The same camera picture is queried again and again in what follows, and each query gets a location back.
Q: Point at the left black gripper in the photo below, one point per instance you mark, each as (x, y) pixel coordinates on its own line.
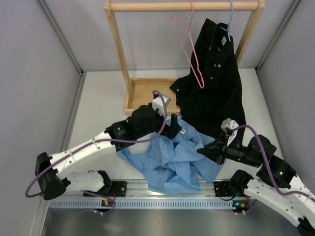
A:
(171, 131)

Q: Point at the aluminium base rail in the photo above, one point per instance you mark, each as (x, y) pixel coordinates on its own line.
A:
(171, 188)

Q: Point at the grey slotted cable duct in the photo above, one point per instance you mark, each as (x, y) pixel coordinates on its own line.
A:
(142, 204)

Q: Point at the black shirt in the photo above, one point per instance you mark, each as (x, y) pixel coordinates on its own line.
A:
(212, 91)

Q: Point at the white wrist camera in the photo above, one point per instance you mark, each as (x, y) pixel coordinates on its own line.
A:
(161, 102)
(228, 127)

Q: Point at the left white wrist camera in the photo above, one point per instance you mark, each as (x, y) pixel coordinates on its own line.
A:
(161, 102)

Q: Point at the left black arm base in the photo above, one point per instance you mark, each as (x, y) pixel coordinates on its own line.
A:
(118, 189)

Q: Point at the light blue shirt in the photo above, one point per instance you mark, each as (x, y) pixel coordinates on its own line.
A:
(166, 158)

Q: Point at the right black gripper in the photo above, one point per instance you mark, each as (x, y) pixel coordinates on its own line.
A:
(213, 151)

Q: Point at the blue wire hanger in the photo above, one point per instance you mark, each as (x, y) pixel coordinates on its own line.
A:
(229, 22)

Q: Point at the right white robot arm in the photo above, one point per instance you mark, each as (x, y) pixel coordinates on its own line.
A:
(276, 184)

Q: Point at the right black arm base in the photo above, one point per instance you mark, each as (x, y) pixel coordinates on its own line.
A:
(222, 189)

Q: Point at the aluminium frame rail left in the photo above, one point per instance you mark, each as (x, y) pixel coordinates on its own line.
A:
(81, 74)

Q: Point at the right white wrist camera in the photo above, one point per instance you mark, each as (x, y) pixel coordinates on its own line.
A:
(228, 127)

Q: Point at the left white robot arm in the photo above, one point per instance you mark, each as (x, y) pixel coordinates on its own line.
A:
(56, 173)

